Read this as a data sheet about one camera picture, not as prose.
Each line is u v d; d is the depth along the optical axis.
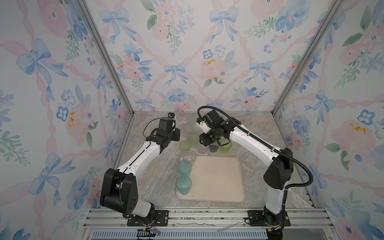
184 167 0.86
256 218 0.73
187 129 1.07
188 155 0.93
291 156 0.49
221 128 0.59
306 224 0.75
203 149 0.97
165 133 0.65
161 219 0.74
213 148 0.95
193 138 0.95
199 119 0.75
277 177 0.53
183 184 0.83
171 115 0.76
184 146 0.94
